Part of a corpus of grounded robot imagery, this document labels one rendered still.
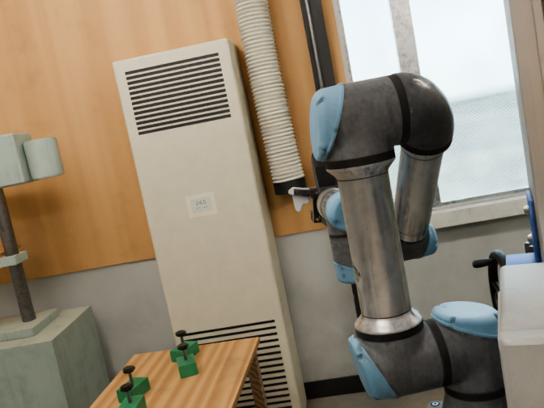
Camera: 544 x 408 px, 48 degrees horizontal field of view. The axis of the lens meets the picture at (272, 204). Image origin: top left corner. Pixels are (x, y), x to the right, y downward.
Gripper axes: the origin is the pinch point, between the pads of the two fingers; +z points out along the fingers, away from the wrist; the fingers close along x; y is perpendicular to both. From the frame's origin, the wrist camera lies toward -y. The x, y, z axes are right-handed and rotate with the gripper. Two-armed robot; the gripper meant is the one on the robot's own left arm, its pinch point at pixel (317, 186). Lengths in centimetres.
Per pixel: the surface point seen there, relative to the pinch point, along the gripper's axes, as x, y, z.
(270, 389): -7, 104, 115
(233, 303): -22, 63, 116
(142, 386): -58, 76, 65
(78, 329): -94, 72, 128
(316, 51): 23, -49, 125
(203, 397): -35, 76, 50
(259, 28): -2, -59, 121
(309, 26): 21, -60, 125
